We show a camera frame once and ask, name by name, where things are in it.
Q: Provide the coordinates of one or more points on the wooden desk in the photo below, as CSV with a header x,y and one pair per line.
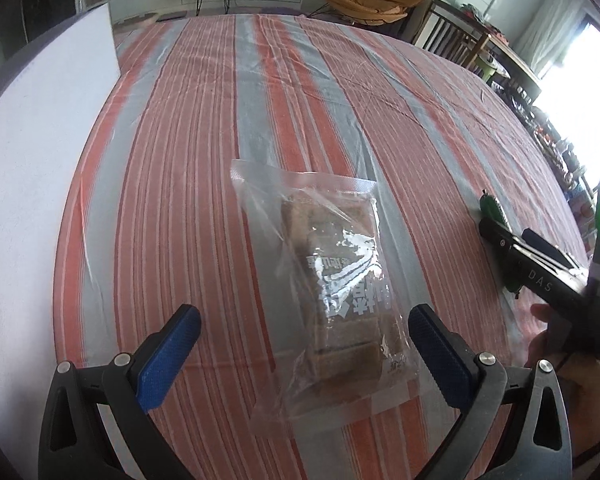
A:
x,y
510,60

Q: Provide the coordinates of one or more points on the person's right hand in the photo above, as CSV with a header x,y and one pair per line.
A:
x,y
592,390

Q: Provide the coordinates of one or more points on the pile of clothes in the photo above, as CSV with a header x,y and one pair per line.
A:
x,y
485,20

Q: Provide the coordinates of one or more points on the purple floor mat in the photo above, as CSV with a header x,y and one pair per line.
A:
x,y
285,9

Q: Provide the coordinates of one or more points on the clear packet of brown bars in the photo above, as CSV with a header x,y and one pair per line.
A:
x,y
340,270

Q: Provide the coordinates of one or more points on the white cardboard box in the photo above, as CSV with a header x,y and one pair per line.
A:
x,y
30,160

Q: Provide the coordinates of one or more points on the white curtain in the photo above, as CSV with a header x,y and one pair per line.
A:
x,y
545,40

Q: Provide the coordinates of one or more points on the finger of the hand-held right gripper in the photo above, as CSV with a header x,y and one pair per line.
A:
x,y
550,247
535,282

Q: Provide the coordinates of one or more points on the orange grey striped tablecloth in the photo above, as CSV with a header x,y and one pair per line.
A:
x,y
180,160

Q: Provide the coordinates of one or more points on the dark slatted wooden frame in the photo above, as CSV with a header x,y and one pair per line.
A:
x,y
445,35

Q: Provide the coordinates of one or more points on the green plastic stool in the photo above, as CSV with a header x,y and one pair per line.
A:
x,y
490,69

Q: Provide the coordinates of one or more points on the green candy roll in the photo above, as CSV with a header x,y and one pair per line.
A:
x,y
492,210

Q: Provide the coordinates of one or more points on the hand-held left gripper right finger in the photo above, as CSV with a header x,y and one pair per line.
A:
x,y
440,355

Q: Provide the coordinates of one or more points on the round beige floor cushion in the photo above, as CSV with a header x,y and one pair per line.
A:
x,y
135,21

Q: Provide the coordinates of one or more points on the black cabinet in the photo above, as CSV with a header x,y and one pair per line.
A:
x,y
45,5

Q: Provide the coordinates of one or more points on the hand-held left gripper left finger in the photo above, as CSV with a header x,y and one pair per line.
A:
x,y
172,350

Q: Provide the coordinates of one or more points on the flat dark floor pad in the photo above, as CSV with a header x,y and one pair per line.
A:
x,y
172,15

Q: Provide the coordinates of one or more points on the row of jars and bottles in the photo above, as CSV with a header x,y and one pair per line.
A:
x,y
560,160

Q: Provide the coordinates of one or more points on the large window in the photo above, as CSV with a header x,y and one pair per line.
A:
x,y
580,90

